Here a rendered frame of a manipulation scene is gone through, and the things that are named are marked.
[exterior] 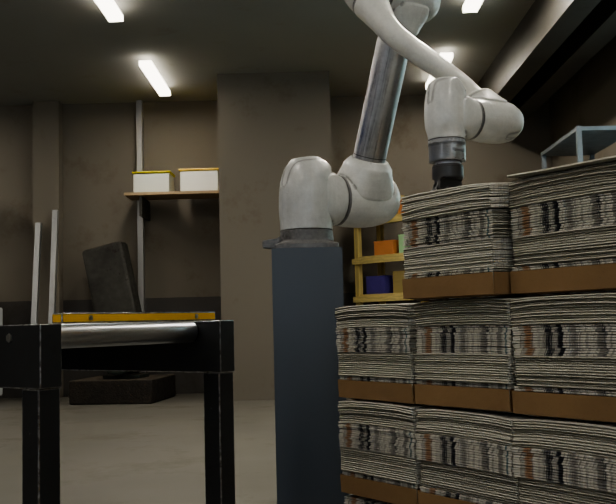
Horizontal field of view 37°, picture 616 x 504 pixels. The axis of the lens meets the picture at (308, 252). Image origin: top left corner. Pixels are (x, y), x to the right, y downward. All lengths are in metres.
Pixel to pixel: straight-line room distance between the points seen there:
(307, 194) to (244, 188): 6.87
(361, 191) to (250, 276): 6.72
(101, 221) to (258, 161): 2.25
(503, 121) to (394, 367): 0.67
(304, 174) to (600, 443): 1.28
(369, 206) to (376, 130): 0.22
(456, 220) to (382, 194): 0.84
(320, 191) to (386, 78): 0.38
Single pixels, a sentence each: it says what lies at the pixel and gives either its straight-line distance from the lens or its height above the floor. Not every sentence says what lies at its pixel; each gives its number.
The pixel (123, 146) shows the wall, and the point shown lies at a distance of 10.88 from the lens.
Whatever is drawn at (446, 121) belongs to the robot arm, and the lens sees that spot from 2.20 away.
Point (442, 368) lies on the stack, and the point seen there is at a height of 0.69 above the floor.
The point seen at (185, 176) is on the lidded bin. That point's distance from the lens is 10.12.
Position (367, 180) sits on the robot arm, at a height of 1.20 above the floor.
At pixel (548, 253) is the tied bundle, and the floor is 0.91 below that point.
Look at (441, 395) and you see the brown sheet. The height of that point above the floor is 0.63.
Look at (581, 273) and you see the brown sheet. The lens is 1.71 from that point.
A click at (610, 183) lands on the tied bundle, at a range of 1.68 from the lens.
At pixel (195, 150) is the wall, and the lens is 10.73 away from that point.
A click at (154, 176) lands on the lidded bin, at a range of 10.18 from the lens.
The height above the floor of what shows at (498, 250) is 0.92.
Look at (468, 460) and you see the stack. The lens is 1.92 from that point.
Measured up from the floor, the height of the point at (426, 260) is 0.92.
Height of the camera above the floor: 0.79
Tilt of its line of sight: 4 degrees up
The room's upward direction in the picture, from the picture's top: 1 degrees counter-clockwise
